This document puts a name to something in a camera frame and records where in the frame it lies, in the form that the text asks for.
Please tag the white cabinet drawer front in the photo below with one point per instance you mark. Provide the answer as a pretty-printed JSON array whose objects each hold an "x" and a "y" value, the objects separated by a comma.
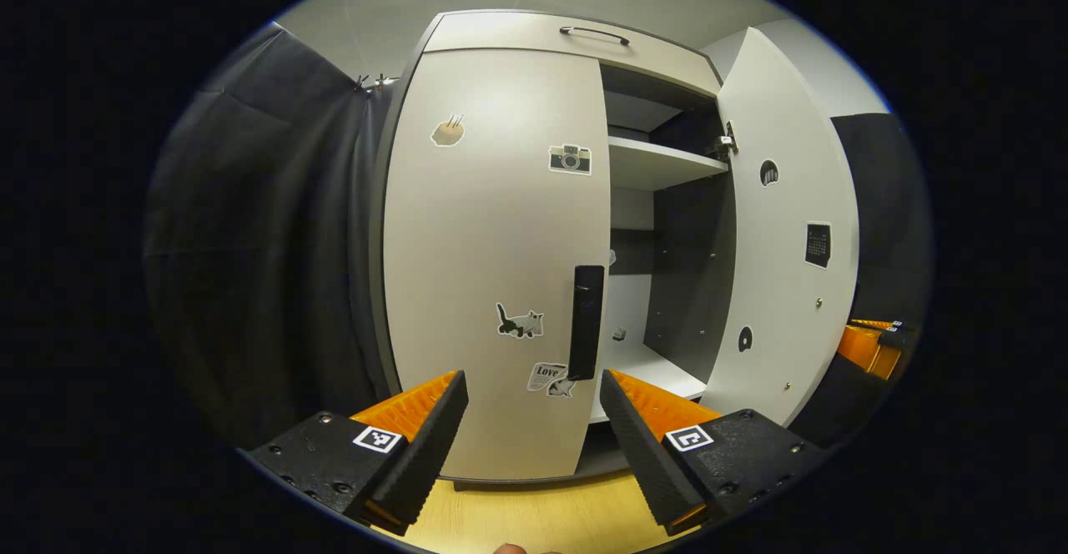
[{"x": 509, "y": 32}]

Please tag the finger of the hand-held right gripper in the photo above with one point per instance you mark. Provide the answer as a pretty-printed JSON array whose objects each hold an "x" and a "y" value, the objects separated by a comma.
[
  {"x": 863, "y": 352},
  {"x": 872, "y": 322}
]

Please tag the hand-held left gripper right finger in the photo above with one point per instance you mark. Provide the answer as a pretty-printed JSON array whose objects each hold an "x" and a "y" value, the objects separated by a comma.
[{"x": 638, "y": 454}]

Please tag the white cabinet door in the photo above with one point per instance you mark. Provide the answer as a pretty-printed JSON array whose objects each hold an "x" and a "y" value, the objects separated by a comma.
[
  {"x": 784, "y": 287},
  {"x": 492, "y": 245}
]

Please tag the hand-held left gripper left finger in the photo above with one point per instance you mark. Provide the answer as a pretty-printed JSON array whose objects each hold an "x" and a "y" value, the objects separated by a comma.
[{"x": 430, "y": 445}]

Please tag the white cabinet shelf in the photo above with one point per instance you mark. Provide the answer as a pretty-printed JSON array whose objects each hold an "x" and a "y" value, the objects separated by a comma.
[
  {"x": 651, "y": 375},
  {"x": 655, "y": 166}
]

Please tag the grey double-door shoe cabinet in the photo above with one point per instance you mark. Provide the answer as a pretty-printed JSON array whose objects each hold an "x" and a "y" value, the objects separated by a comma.
[{"x": 692, "y": 270}]

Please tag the metal door hinge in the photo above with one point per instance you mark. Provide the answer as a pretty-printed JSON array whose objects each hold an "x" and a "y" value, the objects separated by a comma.
[{"x": 724, "y": 145}]

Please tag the black backdrop cloth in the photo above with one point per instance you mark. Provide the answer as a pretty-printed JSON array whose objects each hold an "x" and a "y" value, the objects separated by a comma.
[{"x": 259, "y": 245}]

